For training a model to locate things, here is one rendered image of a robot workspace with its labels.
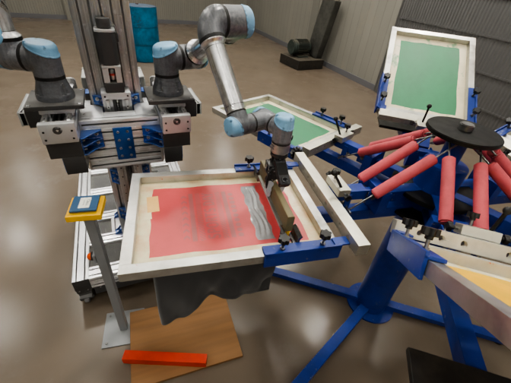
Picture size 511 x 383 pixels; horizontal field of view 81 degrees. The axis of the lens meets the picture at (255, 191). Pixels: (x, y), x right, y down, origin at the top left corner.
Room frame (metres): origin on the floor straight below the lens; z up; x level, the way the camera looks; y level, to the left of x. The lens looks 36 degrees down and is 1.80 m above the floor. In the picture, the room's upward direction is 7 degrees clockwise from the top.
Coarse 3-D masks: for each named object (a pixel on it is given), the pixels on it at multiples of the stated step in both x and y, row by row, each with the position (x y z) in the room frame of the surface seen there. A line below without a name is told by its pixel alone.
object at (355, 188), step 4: (348, 184) 1.17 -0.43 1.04; (352, 184) 1.18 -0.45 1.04; (356, 184) 1.18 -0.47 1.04; (360, 184) 1.18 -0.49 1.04; (352, 188) 1.14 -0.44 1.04; (356, 188) 1.14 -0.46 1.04; (360, 188) 1.15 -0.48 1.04; (364, 188) 1.15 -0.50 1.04; (352, 192) 1.12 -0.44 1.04; (356, 192) 1.12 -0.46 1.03; (360, 192) 1.13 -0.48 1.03; (364, 192) 1.14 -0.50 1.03; (336, 196) 1.09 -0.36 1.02; (352, 196) 1.12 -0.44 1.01; (356, 196) 1.12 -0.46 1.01; (360, 196) 1.13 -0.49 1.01; (364, 196) 1.14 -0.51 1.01; (340, 200) 1.10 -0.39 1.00
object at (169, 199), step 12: (156, 192) 1.05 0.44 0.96; (168, 192) 1.06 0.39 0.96; (180, 192) 1.07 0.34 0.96; (192, 192) 1.08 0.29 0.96; (204, 192) 1.09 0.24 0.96; (240, 192) 1.13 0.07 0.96; (264, 192) 1.15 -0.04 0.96; (168, 204) 0.98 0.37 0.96; (180, 204) 0.99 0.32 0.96; (240, 204) 1.04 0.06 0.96; (264, 204) 1.05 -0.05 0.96; (156, 216) 0.90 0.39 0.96; (168, 216) 0.91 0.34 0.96; (180, 216) 0.92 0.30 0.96
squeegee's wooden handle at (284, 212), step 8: (264, 160) 1.22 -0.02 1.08; (264, 168) 1.16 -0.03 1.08; (264, 176) 1.14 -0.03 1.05; (272, 192) 1.02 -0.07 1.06; (280, 192) 0.99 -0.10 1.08; (272, 200) 1.00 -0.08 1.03; (280, 200) 0.94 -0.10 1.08; (280, 208) 0.92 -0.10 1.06; (288, 208) 0.89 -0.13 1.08; (280, 216) 0.90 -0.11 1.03; (288, 216) 0.85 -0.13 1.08; (288, 224) 0.84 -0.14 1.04
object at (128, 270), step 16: (144, 176) 1.12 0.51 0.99; (160, 176) 1.13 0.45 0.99; (176, 176) 1.15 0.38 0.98; (192, 176) 1.18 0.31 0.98; (208, 176) 1.20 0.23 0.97; (224, 176) 1.22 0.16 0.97; (240, 176) 1.25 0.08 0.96; (304, 192) 1.14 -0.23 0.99; (128, 208) 0.89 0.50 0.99; (304, 208) 1.06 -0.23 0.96; (128, 224) 0.80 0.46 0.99; (320, 224) 0.92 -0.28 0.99; (128, 240) 0.72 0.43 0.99; (128, 256) 0.65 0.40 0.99; (208, 256) 0.69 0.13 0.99; (224, 256) 0.70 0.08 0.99; (240, 256) 0.71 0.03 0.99; (256, 256) 0.72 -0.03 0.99; (128, 272) 0.59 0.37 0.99; (144, 272) 0.60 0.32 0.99; (160, 272) 0.61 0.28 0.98; (176, 272) 0.63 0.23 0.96; (192, 272) 0.64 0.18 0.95
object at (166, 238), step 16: (160, 224) 0.85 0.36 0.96; (176, 224) 0.86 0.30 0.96; (272, 224) 0.93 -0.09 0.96; (160, 240) 0.77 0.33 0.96; (176, 240) 0.78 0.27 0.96; (208, 240) 0.80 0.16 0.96; (224, 240) 0.81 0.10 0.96; (240, 240) 0.82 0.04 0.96; (256, 240) 0.83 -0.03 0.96; (272, 240) 0.84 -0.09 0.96; (160, 256) 0.70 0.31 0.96
